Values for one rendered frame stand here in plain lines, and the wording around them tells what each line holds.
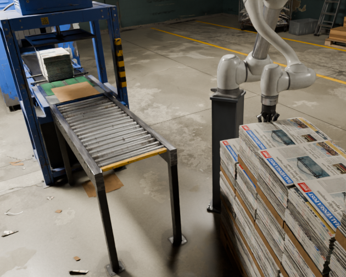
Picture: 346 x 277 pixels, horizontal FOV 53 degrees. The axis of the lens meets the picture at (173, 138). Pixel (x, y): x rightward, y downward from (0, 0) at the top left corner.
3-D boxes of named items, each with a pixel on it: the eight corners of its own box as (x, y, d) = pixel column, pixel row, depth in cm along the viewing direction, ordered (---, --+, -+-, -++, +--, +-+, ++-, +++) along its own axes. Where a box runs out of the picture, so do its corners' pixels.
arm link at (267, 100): (282, 95, 180) (280, 105, 182) (274, 89, 187) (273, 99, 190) (265, 97, 178) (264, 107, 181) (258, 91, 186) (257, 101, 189)
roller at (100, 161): (160, 139, 232) (158, 142, 236) (92, 159, 213) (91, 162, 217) (162, 145, 230) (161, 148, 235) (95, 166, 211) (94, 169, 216)
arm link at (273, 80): (264, 98, 178) (288, 95, 179) (266, 68, 170) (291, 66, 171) (256, 90, 187) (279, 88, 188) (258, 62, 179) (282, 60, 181)
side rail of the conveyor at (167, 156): (178, 164, 227) (177, 148, 222) (171, 166, 225) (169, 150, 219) (110, 103, 333) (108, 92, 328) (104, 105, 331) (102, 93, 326)
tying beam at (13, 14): (117, 17, 306) (116, 5, 302) (4, 33, 268) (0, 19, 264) (94, 11, 360) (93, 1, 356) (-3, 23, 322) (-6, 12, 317)
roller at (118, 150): (157, 139, 235) (155, 135, 239) (91, 159, 216) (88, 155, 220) (157, 145, 238) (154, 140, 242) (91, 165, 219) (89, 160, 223)
